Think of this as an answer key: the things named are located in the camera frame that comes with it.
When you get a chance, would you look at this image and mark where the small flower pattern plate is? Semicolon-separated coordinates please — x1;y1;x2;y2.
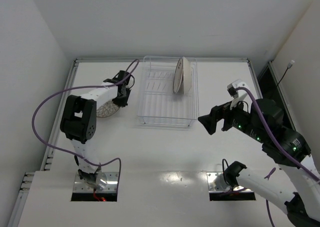
96;100;120;118

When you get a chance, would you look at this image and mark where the sunburst pattern plate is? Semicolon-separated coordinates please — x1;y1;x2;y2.
173;57;184;94

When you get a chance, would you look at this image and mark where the large flower pattern plate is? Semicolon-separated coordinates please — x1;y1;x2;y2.
182;57;192;95

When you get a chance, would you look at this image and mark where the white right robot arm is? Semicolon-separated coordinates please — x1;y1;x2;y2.
198;99;320;227

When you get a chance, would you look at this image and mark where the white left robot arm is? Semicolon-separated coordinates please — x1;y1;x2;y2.
60;70;135;189

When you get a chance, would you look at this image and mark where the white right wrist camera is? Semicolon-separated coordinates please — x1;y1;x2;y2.
227;79;250;110

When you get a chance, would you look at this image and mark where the white wire dish rack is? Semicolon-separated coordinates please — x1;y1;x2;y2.
137;55;199;128

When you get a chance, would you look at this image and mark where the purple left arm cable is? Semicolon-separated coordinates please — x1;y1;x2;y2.
32;59;140;188

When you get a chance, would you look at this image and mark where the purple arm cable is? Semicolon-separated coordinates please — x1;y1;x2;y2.
219;86;320;227
32;59;140;188

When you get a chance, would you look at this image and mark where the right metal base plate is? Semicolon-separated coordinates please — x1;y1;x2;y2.
206;171;252;194

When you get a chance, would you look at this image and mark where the metal base plate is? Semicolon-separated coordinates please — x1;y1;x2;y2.
206;171;252;194
72;172;119;194

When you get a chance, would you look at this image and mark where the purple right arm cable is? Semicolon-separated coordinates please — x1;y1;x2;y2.
219;86;320;227

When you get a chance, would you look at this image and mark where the black wall cable with plug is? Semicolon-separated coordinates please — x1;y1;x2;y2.
276;59;296;88

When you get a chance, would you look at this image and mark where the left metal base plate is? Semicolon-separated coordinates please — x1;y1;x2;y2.
72;172;119;194

